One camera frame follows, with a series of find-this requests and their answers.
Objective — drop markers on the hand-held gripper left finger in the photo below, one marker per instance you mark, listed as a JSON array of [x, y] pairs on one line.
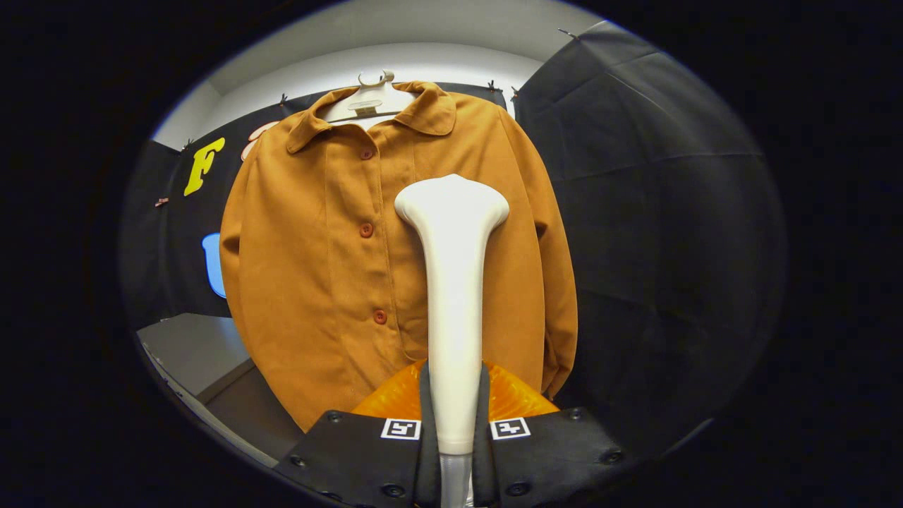
[[427, 458]]

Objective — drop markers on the grey cabinet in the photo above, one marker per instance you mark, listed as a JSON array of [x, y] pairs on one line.
[[190, 346]]

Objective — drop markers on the white clothes hanger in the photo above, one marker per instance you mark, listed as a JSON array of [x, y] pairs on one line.
[[367, 102]]

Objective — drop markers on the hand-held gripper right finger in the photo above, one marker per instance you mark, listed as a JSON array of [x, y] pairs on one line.
[[483, 466]]

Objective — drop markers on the orange button-up shirt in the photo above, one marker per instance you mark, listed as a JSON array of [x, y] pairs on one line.
[[310, 282]]

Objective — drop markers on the white garment steamer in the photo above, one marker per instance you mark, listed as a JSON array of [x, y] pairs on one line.
[[451, 282]]

